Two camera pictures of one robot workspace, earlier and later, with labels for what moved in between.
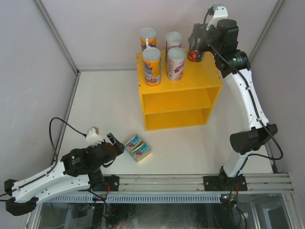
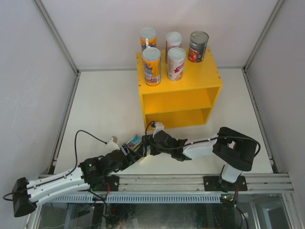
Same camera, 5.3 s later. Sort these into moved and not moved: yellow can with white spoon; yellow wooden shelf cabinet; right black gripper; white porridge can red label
Moved: right black gripper
Not moved: yellow can with white spoon; white porridge can red label; yellow wooden shelf cabinet
